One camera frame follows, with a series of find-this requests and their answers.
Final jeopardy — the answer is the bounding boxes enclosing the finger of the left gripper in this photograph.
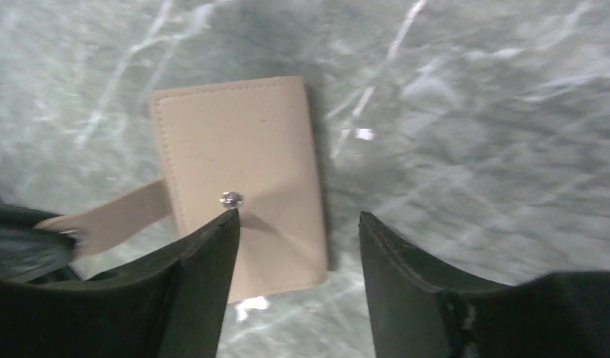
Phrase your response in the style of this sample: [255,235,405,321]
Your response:
[0,198,81,284]

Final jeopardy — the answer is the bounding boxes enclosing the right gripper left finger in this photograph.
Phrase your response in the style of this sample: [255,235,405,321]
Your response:
[0,210,240,357]

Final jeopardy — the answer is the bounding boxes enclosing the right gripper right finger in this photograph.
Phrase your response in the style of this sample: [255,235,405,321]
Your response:
[359,212,610,358]

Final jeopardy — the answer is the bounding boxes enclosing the beige card holder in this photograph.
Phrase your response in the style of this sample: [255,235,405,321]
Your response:
[39,76,328,302]

